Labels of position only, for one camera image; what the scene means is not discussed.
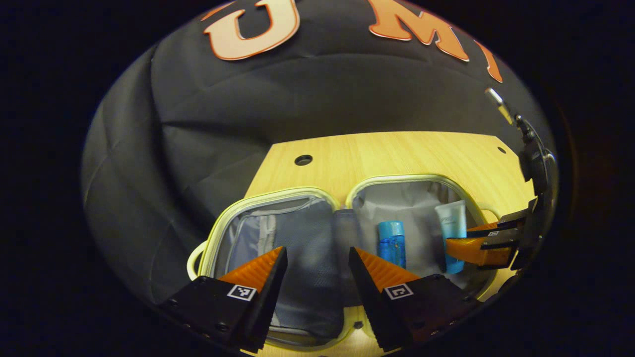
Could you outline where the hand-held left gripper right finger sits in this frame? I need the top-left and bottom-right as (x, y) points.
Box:
(349, 246), (479, 353)

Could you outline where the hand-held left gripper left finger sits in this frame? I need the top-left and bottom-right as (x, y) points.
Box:
(159, 246), (288, 354)

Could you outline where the translucent blue skin care tube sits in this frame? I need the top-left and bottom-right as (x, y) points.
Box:
(435, 200), (468, 274)

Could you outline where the blue skin care bottle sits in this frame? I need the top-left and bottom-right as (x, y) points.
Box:
(378, 221), (406, 269)

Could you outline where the pale yellow suitcase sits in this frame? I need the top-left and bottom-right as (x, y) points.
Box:
(187, 174), (502, 353)

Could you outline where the black backdrop cloth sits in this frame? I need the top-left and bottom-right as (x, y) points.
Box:
(82, 0), (556, 303)

